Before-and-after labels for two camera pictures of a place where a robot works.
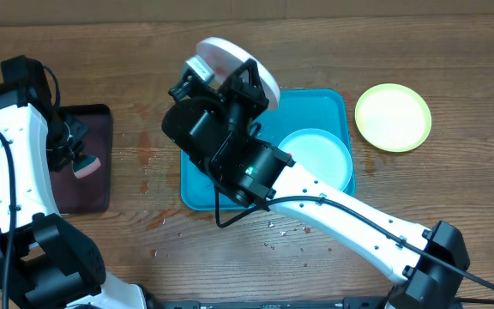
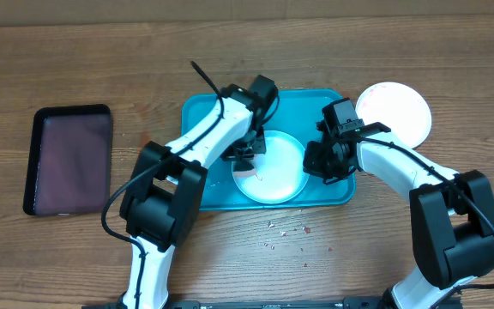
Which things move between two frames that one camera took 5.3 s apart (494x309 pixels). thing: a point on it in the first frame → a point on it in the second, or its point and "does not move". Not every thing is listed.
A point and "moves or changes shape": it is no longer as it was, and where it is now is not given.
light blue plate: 324,152 moves or changes shape
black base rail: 348,303 does not move
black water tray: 92,192 does not move
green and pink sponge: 84,165 moves or changes shape
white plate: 224,57 → 397,107
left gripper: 57,158 → 257,148
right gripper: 247,93 → 314,167
